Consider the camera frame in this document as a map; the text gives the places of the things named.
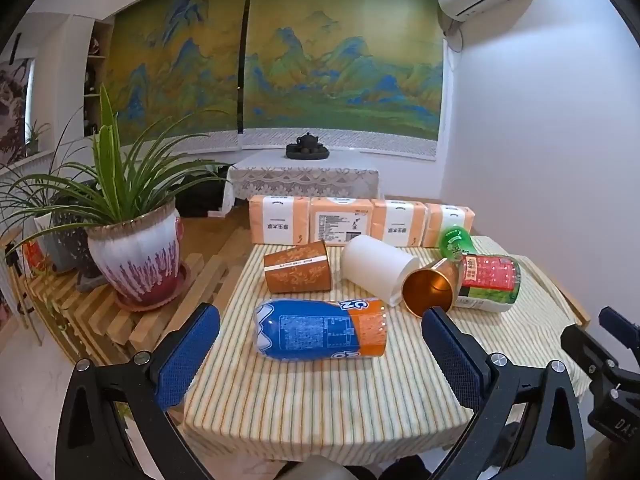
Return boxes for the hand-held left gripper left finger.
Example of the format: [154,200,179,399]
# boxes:
[54,303,222,480]

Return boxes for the brown patterned paper cup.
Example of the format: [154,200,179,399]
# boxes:
[263,240,334,294]

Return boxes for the wooden wall shelf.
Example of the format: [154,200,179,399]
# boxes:
[82,17,116,139]

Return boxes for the copper metal cup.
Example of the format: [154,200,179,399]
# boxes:
[401,258,462,319]

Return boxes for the lace-covered side table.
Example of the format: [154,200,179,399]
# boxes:
[221,150,381,214]

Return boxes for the spider plant in white pot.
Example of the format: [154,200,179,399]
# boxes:
[0,82,236,306]

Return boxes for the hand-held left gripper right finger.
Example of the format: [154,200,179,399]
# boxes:
[421,306,587,480]

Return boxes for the black tea tray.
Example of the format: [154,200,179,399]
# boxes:
[285,143,330,160]

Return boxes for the striped tablecloth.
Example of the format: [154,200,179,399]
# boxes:
[182,235,593,461]

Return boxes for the pink plant saucer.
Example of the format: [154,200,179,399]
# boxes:
[114,262,192,309]

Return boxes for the orange tissue pack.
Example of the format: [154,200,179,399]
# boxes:
[370,199,428,248]
[248,195,313,246]
[422,203,476,249]
[309,197,373,248]

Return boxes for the wooden slatted bench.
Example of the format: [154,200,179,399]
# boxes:
[25,252,251,367]

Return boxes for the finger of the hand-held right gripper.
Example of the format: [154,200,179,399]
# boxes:
[599,306,640,357]
[560,326,618,388]

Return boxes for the narrow landscape wall painting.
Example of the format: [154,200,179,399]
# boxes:
[106,0,250,154]

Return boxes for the blue and orange cup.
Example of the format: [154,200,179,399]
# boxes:
[254,297,390,361]

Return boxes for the wide landscape wall painting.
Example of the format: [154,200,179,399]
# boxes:
[242,0,447,162]

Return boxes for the plant in grey pot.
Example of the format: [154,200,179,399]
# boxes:
[0,157,93,275]

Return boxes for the white cup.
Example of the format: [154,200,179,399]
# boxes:
[341,234,420,307]

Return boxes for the red leaf wall picture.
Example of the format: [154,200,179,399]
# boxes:
[0,59,34,167]

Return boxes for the red and green label cup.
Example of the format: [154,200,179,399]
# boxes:
[452,254,522,313]

